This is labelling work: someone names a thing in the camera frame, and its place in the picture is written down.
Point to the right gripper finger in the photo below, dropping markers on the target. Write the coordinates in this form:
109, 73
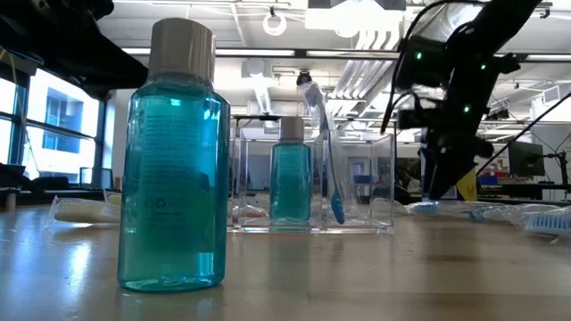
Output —
448, 174

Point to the clear acrylic organizer box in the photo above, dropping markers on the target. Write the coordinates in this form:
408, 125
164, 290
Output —
374, 178

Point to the teal mouthwash bottle white cap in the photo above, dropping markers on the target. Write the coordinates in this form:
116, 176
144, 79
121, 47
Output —
174, 178
291, 178

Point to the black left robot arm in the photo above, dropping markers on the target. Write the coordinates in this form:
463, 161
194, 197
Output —
67, 44

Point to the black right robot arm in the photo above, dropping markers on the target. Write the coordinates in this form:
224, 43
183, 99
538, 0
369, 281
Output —
504, 22

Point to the black computer monitor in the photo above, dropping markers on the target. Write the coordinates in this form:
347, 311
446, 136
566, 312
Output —
525, 158

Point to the linear light fixture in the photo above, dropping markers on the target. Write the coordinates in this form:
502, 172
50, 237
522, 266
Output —
267, 52

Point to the small black camera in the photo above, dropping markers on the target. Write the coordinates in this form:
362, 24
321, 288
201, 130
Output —
499, 115

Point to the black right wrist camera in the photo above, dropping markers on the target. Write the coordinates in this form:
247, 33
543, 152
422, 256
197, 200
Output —
424, 62

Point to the silver ventilation duct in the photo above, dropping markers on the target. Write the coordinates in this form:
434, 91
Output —
441, 22

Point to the black dome camera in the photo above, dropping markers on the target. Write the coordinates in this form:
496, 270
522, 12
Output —
303, 76

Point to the black aluminium rig frame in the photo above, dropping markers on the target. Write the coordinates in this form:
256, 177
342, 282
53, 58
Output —
67, 195

